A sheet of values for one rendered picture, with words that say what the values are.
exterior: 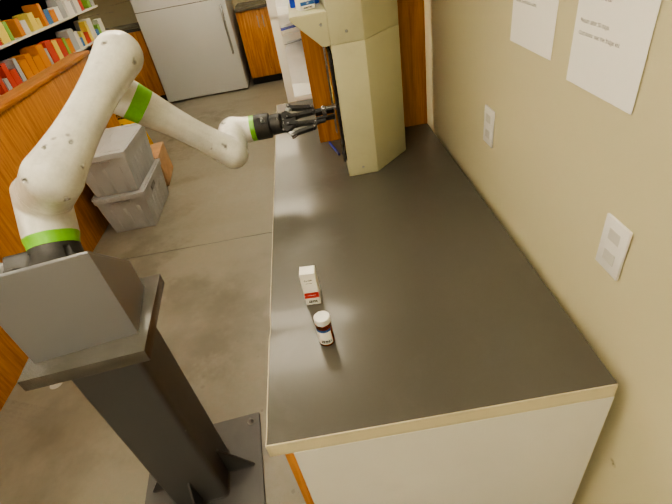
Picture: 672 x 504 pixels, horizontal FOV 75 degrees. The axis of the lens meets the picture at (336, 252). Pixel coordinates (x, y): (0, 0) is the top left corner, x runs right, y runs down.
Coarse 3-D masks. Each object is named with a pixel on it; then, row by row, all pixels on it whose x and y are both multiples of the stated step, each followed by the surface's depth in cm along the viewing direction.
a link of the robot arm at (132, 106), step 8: (128, 88) 129; (136, 88) 131; (144, 88) 134; (128, 96) 130; (136, 96) 131; (144, 96) 132; (120, 104) 130; (128, 104) 131; (136, 104) 131; (144, 104) 133; (120, 112) 132; (128, 112) 132; (136, 112) 133; (144, 112) 133; (136, 120) 135
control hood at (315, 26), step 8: (288, 8) 152; (320, 8) 140; (296, 16) 135; (304, 16) 135; (312, 16) 135; (320, 16) 135; (296, 24) 136; (304, 24) 136; (312, 24) 136; (320, 24) 136; (304, 32) 137; (312, 32) 137; (320, 32) 138; (328, 32) 138; (320, 40) 139; (328, 40) 139
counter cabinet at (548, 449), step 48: (432, 432) 89; (480, 432) 91; (528, 432) 92; (576, 432) 94; (336, 480) 97; (384, 480) 99; (432, 480) 101; (480, 480) 103; (528, 480) 106; (576, 480) 109
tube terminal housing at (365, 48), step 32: (320, 0) 153; (352, 0) 133; (384, 0) 142; (352, 32) 138; (384, 32) 147; (352, 64) 144; (384, 64) 152; (352, 96) 150; (384, 96) 157; (352, 128) 157; (384, 128) 163; (352, 160) 165; (384, 160) 169
